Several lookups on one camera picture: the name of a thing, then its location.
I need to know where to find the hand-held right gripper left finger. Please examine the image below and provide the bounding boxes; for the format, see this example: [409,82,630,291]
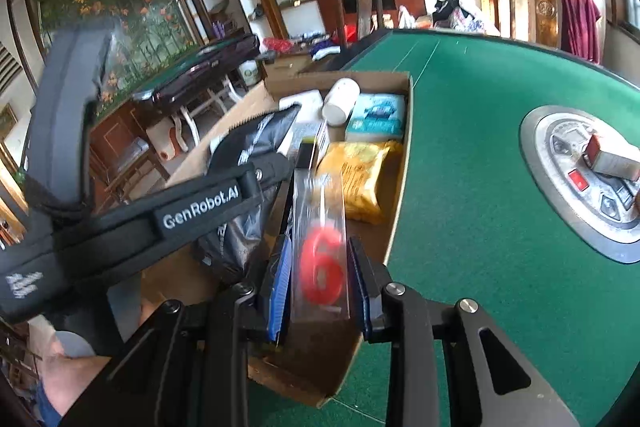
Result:
[59,234,296,427]

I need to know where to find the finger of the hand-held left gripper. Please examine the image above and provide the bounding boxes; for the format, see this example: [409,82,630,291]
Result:
[247,157,298,205]

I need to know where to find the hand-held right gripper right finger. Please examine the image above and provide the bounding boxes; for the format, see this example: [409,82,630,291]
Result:
[346,237,581,427]

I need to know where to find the clear packet red candle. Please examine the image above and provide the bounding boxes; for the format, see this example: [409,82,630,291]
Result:
[290,169,353,325]

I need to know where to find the black snack bag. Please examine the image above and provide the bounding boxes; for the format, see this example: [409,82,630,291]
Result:
[192,104,303,285]

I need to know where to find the cardboard box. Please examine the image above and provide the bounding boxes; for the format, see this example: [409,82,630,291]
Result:
[142,71,415,408]

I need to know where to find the person's left hand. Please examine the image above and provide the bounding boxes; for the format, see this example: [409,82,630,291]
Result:
[42,352,113,415]

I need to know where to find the yellow packet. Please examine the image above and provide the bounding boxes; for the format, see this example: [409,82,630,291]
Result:
[316,139,405,225]

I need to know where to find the white bottle red label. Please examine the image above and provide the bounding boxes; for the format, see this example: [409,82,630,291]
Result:
[321,78,362,126]

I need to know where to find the brown cardboard carton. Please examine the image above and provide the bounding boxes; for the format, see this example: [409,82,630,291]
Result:
[262,54,313,80]

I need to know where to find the pale blue tissue pack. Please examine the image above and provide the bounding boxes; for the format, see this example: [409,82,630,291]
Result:
[345,93,407,144]

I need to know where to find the dark green-top table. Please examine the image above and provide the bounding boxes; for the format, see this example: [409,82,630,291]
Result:
[132,34,261,108]

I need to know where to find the person's blue trousers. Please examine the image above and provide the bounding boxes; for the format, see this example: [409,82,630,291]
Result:
[37,387,63,425]

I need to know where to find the round table control panel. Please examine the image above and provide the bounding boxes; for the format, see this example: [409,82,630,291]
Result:
[519,104,640,264]

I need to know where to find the pile of clothes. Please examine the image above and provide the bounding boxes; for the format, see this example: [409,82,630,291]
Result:
[432,0,501,35]

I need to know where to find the red and white carton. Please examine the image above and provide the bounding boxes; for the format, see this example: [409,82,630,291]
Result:
[582,134,640,182]

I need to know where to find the carved wooden chair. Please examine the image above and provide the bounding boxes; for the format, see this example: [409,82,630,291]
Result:
[499,0,566,48]

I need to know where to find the dark red cloth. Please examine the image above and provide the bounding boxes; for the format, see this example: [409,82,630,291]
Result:
[559,0,603,65]

